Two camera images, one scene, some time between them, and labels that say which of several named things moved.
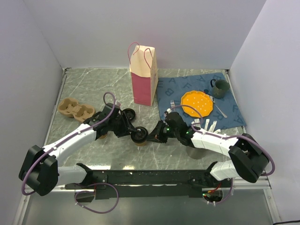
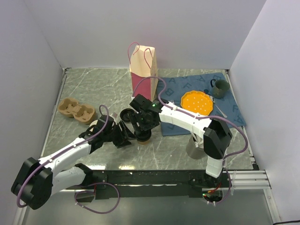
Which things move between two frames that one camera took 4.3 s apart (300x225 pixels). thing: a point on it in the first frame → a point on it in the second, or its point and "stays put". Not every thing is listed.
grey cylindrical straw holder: (196, 153) stays put
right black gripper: (156, 135) → (135, 119)
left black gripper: (127, 128) → (125, 133)
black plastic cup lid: (139, 134) stays put
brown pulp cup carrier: (71, 108) stays put
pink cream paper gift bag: (144, 69) stays put
